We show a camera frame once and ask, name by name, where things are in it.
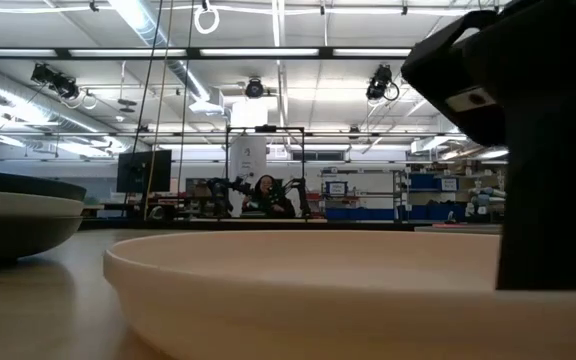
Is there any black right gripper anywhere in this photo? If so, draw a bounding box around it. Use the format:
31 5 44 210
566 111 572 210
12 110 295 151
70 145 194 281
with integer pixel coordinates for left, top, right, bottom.
487 0 576 151

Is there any beige plastic plate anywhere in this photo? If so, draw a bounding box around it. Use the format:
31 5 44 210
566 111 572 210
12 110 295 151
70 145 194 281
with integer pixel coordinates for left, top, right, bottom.
102 229 576 360

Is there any cream plate with dark rim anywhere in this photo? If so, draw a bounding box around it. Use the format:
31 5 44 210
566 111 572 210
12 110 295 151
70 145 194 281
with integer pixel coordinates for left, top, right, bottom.
0 168 88 204

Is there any dark green plastic plate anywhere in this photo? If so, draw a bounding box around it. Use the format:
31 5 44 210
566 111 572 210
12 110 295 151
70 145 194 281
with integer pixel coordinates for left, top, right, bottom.
0 214 83 265

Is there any grey plastic plate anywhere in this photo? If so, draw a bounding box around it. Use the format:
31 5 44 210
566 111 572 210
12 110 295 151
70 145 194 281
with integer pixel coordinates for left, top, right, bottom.
414 223 503 236

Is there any blue storage bin row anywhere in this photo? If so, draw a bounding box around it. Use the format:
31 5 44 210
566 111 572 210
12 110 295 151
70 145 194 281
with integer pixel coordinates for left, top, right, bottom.
325 206 397 222
398 202 468 222

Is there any metal shelf rack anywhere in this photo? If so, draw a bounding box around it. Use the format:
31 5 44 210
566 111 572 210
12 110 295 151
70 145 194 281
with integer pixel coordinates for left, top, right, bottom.
392 167 507 224

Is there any white pillar banner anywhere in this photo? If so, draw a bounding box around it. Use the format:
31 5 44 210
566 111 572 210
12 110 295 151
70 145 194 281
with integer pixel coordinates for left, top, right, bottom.
229 135 269 184

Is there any black computer monitor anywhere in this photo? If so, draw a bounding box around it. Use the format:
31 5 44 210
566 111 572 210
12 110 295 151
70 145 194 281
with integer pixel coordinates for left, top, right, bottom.
116 149 174 195

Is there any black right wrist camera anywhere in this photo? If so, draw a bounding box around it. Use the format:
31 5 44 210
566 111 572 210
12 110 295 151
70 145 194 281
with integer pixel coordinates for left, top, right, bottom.
400 8 508 148

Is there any black ceiling camera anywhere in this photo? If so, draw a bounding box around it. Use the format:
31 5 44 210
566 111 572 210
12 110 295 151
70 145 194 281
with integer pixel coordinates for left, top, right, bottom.
30 63 81 100
365 63 400 102
244 76 266 100

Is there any black aluminium table frame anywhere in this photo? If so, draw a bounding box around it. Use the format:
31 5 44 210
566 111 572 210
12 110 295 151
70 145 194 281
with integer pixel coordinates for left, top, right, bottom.
78 218 417 232

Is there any black overhead frame bar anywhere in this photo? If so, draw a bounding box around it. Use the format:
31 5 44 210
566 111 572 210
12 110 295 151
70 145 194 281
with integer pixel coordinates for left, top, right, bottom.
0 46 414 62

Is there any white coiled cable ring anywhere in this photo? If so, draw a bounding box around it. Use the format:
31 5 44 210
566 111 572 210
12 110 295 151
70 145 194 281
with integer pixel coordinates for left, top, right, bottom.
193 3 221 36

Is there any black hanging cable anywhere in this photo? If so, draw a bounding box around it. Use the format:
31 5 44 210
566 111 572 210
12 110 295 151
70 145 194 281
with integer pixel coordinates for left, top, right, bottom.
175 0 196 202
122 0 165 207

